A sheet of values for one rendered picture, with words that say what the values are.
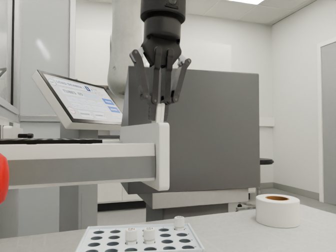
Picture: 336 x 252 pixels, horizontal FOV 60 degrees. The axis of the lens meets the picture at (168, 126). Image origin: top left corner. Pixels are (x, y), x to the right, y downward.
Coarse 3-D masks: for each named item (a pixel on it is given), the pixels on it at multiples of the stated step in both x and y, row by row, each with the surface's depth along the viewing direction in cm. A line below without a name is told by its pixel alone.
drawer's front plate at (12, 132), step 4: (4, 128) 66; (8, 128) 66; (12, 128) 68; (16, 128) 76; (20, 128) 86; (4, 132) 66; (8, 132) 66; (12, 132) 69; (16, 132) 76; (20, 132) 86; (4, 136) 66; (8, 136) 66; (12, 136) 69; (16, 136) 76
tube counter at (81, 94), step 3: (75, 90) 144; (78, 93) 144; (81, 93) 147; (84, 93) 150; (87, 93) 152; (90, 93) 155; (81, 96) 144; (84, 96) 147; (87, 96) 150; (90, 96) 153; (93, 96) 156; (96, 96) 159; (96, 99) 156; (99, 99) 159
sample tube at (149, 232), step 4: (144, 228) 31; (148, 228) 31; (152, 228) 31; (144, 232) 30; (148, 232) 30; (152, 232) 30; (144, 236) 30; (148, 236) 30; (152, 236) 30; (144, 240) 30; (148, 240) 30; (152, 240) 30
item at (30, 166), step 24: (0, 144) 61; (24, 144) 41; (48, 144) 42; (72, 144) 43; (96, 144) 44; (120, 144) 46; (144, 144) 47; (24, 168) 40; (48, 168) 42; (72, 168) 43; (96, 168) 44; (120, 168) 46; (144, 168) 47
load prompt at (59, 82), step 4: (56, 80) 136; (60, 80) 139; (64, 80) 142; (60, 84) 136; (64, 84) 139; (68, 84) 143; (72, 84) 146; (76, 84) 150; (80, 84) 154; (76, 88) 146; (80, 88) 150; (84, 88) 154; (88, 88) 158; (92, 88) 162; (92, 92) 158
